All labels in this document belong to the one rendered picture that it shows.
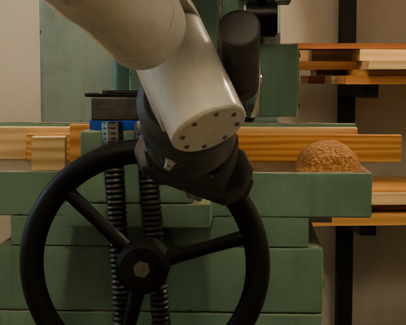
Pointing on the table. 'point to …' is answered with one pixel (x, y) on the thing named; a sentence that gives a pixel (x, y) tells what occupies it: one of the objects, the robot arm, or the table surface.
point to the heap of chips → (328, 158)
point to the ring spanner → (109, 95)
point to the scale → (89, 122)
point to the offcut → (48, 152)
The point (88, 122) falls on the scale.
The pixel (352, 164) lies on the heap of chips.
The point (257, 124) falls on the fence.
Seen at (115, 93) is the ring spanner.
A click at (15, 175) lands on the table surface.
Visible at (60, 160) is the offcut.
